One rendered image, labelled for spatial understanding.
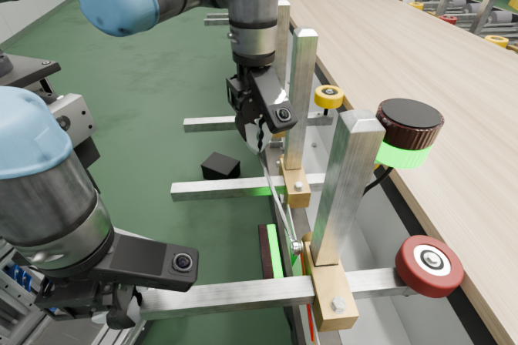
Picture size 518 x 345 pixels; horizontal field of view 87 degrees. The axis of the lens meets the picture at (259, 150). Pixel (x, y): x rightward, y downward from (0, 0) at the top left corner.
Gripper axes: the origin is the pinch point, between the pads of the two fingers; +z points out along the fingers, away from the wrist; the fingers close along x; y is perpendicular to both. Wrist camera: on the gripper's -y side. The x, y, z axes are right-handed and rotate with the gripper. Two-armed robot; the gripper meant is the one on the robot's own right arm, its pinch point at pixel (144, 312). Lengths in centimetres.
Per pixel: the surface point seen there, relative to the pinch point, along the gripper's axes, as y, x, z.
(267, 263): -20.2, -12.1, 12.1
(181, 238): 16, -67, 83
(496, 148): -70, -23, -8
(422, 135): -31.9, -1.1, -30.1
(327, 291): -26.8, 1.5, -4.9
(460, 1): -178, -186, -3
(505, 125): -79, -31, -9
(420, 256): -40.4, -0.7, -8.4
